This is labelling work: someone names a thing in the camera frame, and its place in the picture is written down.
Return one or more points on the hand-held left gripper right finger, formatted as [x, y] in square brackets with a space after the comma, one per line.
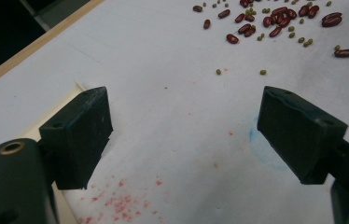
[297, 137]

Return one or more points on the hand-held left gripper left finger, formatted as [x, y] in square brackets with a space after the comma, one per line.
[79, 140]

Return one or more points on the cream plastic tray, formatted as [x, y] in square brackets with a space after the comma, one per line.
[62, 209]

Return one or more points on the scattered green mung beans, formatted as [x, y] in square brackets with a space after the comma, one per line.
[301, 39]

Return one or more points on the scattered red kidney beans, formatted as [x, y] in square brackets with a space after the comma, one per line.
[280, 17]

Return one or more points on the grey metal stand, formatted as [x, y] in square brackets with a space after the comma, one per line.
[59, 14]

